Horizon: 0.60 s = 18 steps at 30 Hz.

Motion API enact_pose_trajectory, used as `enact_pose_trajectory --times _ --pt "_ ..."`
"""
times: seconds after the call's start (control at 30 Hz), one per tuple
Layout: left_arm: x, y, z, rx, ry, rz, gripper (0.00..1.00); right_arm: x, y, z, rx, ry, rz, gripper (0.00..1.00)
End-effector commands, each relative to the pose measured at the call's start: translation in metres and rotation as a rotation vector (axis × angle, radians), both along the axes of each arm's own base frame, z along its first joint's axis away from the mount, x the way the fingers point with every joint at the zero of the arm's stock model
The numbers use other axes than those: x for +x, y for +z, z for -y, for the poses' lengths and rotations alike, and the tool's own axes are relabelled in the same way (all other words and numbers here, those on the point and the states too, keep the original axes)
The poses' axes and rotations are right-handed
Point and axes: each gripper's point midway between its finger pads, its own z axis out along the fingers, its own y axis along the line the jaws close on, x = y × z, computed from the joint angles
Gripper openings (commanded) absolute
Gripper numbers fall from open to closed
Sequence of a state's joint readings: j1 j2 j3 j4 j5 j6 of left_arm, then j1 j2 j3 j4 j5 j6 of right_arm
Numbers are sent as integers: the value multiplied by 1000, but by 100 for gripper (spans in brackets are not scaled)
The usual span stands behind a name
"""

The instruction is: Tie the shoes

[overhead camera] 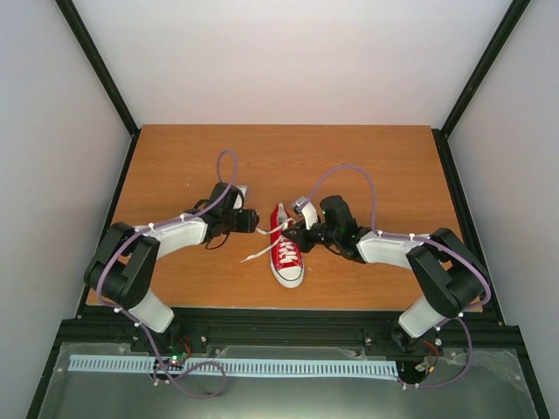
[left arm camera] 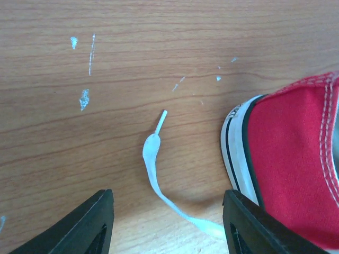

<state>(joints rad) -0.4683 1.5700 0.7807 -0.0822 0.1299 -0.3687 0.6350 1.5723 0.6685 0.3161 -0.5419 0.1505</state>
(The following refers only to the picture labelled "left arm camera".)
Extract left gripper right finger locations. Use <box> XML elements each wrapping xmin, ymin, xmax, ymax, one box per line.
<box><xmin>223</xmin><ymin>190</ymin><xmax>326</xmax><ymax>253</ymax></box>

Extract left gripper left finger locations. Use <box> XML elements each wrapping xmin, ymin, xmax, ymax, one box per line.
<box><xmin>11</xmin><ymin>189</ymin><xmax>114</xmax><ymax>253</ymax></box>

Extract white shoelace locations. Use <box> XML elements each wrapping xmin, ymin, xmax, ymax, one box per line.
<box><xmin>142</xmin><ymin>110</ymin><xmax>226</xmax><ymax>239</ymax></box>

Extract red canvas sneaker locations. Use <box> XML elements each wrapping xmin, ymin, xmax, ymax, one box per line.
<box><xmin>220</xmin><ymin>71</ymin><xmax>338</xmax><ymax>253</ymax></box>

